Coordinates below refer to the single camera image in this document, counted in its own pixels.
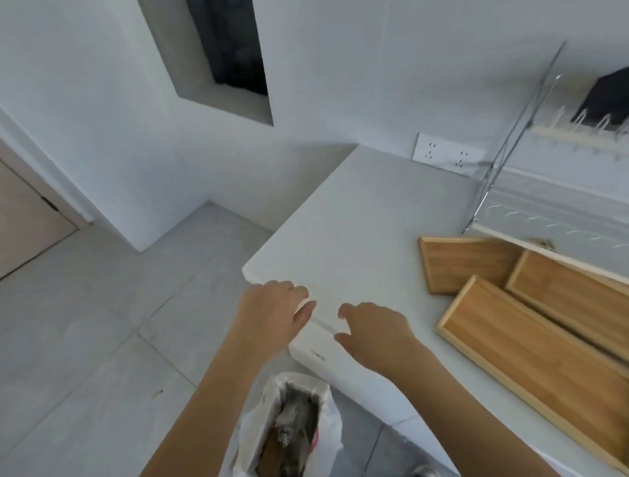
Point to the person's left hand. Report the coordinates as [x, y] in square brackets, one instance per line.
[268, 314]

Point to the person's right hand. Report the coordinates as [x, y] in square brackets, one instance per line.
[383, 339]

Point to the light wooden tray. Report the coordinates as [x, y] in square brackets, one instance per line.
[462, 265]
[575, 295]
[530, 354]

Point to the white wire dish rack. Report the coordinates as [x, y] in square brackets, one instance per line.
[560, 136]

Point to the person's left forearm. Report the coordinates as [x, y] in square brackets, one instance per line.
[211, 417]

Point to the person's right forearm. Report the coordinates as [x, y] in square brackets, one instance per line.
[467, 422]

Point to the white plastic trash bag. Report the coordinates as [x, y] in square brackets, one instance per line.
[255, 422]

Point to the white table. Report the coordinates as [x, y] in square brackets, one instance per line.
[368, 221]

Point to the light wooden door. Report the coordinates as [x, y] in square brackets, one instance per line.
[29, 221]

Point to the black ribbed cloth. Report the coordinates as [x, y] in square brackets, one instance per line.
[609, 98]

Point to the white wall socket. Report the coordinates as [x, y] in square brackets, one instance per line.
[444, 152]

